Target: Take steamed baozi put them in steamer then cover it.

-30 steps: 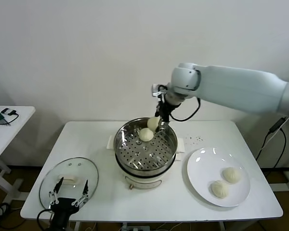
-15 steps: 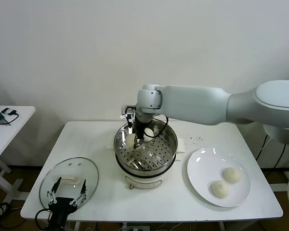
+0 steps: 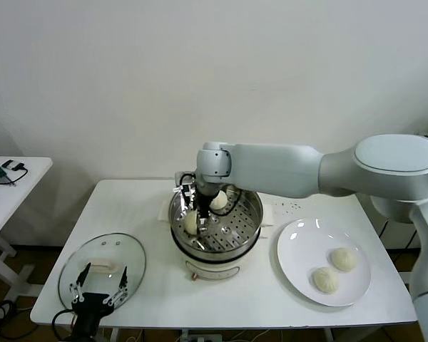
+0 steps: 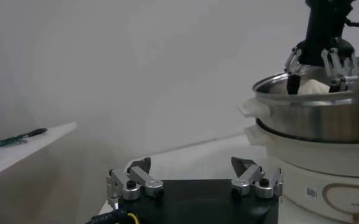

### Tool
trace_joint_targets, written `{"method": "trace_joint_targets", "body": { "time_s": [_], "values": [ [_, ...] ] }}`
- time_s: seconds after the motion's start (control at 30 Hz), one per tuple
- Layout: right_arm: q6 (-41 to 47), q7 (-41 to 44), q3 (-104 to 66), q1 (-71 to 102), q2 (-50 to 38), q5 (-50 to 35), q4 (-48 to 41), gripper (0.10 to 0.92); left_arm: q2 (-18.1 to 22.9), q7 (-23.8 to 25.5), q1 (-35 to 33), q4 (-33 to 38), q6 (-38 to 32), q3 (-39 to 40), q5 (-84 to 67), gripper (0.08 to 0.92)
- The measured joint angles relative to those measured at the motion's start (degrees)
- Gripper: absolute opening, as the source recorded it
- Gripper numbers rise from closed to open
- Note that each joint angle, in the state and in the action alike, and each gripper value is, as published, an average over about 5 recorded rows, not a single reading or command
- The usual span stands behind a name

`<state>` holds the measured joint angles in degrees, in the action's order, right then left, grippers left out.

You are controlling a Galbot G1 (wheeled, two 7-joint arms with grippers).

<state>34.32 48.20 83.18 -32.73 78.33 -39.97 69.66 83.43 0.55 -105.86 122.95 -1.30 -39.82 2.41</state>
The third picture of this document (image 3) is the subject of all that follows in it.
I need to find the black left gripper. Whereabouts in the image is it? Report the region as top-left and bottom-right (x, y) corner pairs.
(63, 262), (129, 342)

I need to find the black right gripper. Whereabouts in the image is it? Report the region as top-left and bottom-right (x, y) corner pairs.
(180, 187), (215, 238)

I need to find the white steamed baozi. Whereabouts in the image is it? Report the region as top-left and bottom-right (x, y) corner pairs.
(329, 247), (360, 274)
(312, 266), (340, 296)
(209, 190), (228, 210)
(183, 210), (200, 235)

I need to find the round glass pot lid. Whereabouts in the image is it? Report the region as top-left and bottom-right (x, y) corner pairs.
(57, 233), (147, 316)

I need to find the perforated steel steamer basket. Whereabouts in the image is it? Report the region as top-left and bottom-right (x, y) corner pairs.
(158, 173), (274, 258)

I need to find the white electric cooker base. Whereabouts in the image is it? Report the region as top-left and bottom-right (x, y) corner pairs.
(170, 222), (271, 282)

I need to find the large white round plate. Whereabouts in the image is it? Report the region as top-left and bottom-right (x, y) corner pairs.
(276, 218), (372, 307)

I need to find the grey power strip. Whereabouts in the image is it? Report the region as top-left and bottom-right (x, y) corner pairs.
(180, 333), (224, 342)

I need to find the white side table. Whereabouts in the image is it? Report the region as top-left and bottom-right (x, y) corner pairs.
(0, 156), (54, 304)

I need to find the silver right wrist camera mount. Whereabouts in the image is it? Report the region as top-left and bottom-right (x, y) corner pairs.
(174, 171), (198, 192)

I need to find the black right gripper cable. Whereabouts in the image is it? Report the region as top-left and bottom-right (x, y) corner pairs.
(208, 188), (241, 218)

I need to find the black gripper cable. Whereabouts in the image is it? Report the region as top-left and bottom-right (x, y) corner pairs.
(208, 188), (241, 218)
(52, 309), (76, 339)

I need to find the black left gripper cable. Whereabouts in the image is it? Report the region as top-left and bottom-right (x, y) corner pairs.
(52, 309), (76, 339)

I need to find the black floor cable bundle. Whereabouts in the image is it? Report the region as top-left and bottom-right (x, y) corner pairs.
(0, 301), (35, 339)

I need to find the black power brick cable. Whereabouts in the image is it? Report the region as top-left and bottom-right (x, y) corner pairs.
(377, 219), (393, 239)

